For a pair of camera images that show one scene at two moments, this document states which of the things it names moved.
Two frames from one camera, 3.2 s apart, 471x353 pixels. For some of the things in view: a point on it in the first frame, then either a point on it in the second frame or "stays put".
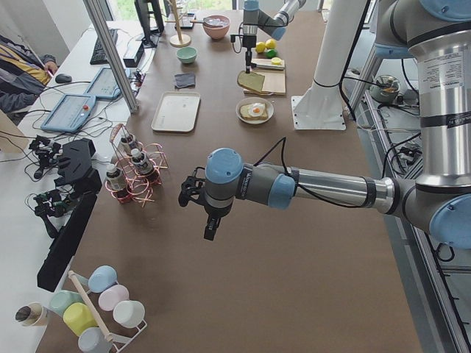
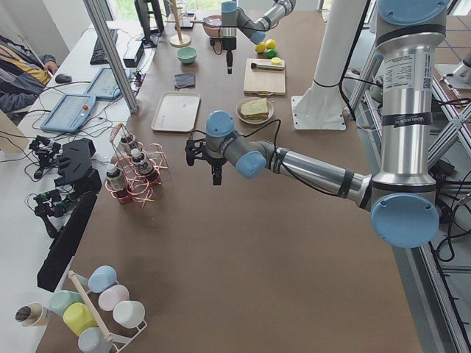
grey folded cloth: x=185 y=80 stays put
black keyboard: x=99 y=56 stays put
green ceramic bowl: x=187 y=54 stays put
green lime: x=271 y=53 stays put
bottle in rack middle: x=142 y=164 stays put
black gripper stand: x=75 y=170 stays put
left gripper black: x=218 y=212 to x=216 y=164
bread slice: x=251 y=79 to x=255 y=109
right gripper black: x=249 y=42 to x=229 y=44
